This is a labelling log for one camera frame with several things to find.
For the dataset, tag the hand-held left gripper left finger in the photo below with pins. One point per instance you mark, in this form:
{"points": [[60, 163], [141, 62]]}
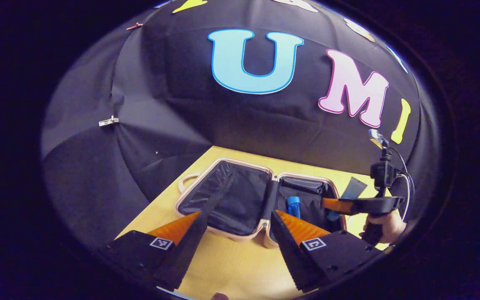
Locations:
{"points": [[186, 254]]}

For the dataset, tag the pale pink suitcase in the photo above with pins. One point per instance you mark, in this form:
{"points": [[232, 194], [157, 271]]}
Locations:
{"points": [[231, 196]]}

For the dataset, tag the red cloth clip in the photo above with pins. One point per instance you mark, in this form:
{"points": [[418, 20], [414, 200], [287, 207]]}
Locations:
{"points": [[134, 26]]}

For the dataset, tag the white cloth clip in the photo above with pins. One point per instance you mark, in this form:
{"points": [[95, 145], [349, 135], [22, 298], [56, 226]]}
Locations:
{"points": [[108, 121]]}

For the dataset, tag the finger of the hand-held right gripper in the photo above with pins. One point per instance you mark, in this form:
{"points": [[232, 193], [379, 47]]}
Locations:
{"points": [[336, 205]]}

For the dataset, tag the light blue tube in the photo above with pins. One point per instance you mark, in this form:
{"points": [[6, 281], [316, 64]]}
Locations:
{"points": [[351, 191]]}

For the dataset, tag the black backdrop cloth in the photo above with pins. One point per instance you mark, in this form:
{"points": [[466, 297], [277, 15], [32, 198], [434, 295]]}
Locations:
{"points": [[181, 104]]}

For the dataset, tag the small blue bottle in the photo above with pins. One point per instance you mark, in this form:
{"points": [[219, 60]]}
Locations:
{"points": [[293, 205]]}

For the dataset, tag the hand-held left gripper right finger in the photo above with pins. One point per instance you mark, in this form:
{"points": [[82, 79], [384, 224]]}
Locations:
{"points": [[286, 254]]}

